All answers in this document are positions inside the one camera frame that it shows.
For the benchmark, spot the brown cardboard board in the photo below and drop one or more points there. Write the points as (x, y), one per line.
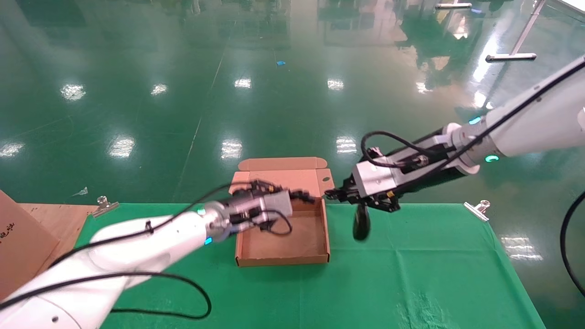
(23, 246)

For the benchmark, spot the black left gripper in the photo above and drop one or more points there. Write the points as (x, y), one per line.
(247, 208)

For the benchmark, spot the small open cardboard box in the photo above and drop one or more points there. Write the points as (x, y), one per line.
(283, 250)

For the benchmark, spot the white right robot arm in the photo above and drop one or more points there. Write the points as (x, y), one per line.
(539, 128)

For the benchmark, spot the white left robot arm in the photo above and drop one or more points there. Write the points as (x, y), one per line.
(137, 244)

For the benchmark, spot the white table leg frame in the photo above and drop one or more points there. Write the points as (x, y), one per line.
(512, 57)

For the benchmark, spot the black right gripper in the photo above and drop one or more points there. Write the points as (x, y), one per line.
(429, 171)

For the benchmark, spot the short white foot bar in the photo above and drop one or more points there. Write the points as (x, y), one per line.
(452, 6)

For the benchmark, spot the green table cloth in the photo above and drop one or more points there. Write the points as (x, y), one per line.
(411, 278)

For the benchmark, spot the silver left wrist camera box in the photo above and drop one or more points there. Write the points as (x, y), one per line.
(277, 204)

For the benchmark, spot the silver metal clamp clip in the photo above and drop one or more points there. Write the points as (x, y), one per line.
(477, 211)
(105, 208)

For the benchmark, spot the clear plastic scrap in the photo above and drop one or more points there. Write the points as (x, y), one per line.
(81, 192)

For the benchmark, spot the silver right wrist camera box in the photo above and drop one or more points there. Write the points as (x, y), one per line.
(374, 179)

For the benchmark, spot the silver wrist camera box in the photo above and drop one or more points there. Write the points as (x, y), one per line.
(277, 204)
(374, 179)

